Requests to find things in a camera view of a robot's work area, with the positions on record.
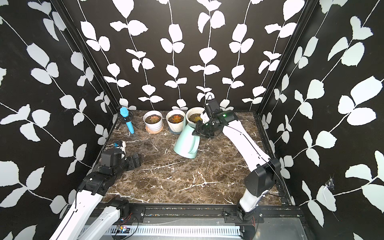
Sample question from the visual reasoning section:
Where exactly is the mint green watering can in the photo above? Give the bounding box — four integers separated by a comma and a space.
174, 125, 200, 159

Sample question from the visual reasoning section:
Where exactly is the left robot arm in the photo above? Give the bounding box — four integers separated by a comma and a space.
50, 148, 143, 240

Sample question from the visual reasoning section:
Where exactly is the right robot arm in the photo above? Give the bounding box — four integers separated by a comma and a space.
193, 111, 281, 214

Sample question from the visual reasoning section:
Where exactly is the yellow-green succulent right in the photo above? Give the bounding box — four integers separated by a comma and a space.
189, 113, 202, 124

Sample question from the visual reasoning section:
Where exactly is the orange succulent middle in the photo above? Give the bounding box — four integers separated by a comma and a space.
168, 114, 184, 124

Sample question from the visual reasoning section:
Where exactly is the pink-green succulent left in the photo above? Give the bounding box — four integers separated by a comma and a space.
145, 115, 162, 124

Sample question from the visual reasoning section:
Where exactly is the white round pot right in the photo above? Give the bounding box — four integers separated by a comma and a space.
186, 107, 205, 128

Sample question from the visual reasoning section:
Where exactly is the blue-grey saucer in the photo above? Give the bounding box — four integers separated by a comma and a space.
169, 129, 183, 135

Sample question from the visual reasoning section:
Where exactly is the white fluted pot middle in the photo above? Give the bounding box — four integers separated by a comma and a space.
166, 110, 187, 132

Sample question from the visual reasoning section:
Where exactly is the black mini tripod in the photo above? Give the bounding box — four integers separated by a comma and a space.
115, 114, 138, 130

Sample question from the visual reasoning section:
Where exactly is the peach saucer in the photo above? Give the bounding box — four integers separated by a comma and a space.
146, 125, 164, 134

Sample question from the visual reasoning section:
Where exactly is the blue handheld device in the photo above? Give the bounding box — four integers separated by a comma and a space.
120, 107, 135, 134

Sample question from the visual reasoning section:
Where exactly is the white ribbed pot left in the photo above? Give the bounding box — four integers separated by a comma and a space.
143, 111, 164, 133

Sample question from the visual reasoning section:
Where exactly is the small circuit board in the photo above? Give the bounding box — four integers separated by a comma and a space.
116, 226, 131, 235

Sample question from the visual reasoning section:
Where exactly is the white perforated strip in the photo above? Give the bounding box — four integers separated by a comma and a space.
103, 225, 243, 238

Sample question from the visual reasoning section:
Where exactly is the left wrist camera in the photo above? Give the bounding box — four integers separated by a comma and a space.
113, 140, 126, 153

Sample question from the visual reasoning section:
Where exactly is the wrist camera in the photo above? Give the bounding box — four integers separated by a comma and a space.
201, 99, 223, 123
113, 140, 126, 153

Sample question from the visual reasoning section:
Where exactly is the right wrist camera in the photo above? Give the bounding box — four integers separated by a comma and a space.
201, 99, 223, 123

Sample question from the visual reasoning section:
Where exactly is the black front rail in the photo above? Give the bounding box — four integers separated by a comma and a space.
129, 203, 304, 225

